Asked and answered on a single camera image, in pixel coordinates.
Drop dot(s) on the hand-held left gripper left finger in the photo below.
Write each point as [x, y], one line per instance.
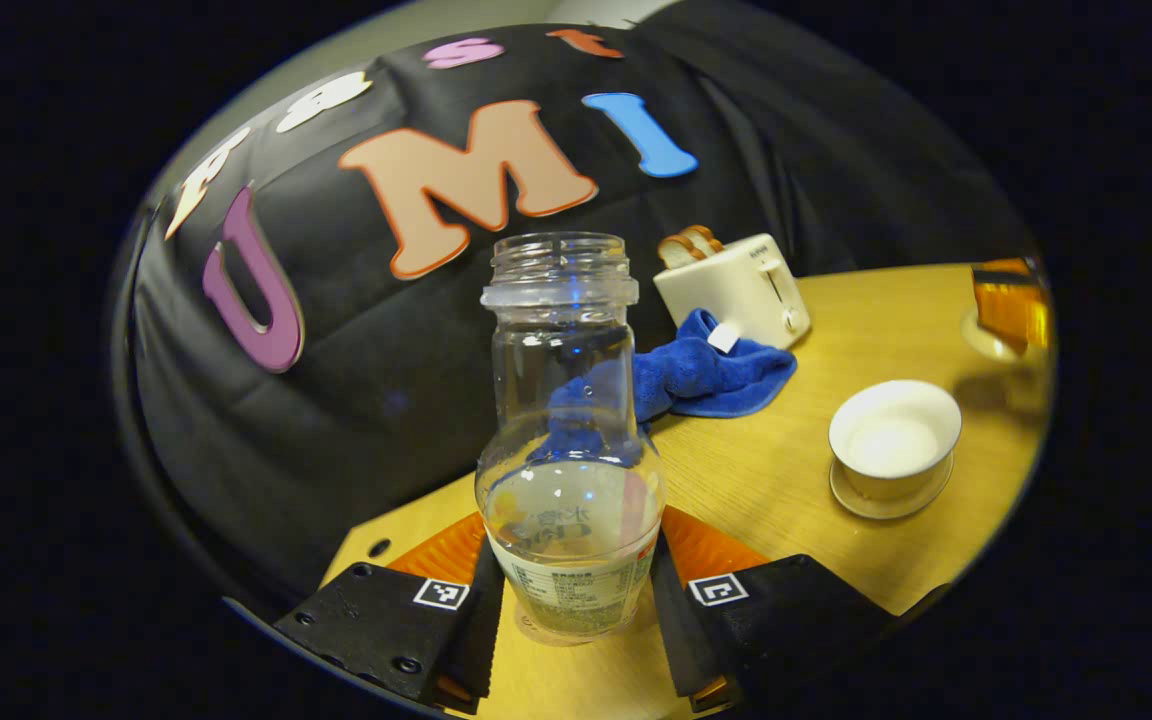
[476, 640]

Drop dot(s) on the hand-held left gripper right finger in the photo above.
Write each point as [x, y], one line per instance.
[676, 630]

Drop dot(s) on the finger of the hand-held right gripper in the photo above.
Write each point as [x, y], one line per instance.
[1016, 300]

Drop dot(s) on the white ceramic teacup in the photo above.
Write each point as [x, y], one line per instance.
[891, 440]

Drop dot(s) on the clear plastic water bottle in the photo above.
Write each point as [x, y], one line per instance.
[566, 400]

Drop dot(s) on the white ceramic saucer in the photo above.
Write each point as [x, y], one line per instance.
[886, 508]

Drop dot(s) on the black backdrop cloth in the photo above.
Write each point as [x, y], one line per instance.
[356, 420]

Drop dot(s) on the blue towel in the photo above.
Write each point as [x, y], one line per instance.
[716, 380]

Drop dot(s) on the white toaster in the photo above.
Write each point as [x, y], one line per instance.
[736, 285]

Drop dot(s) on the toast bread slice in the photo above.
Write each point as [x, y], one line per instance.
[678, 253]
[704, 240]

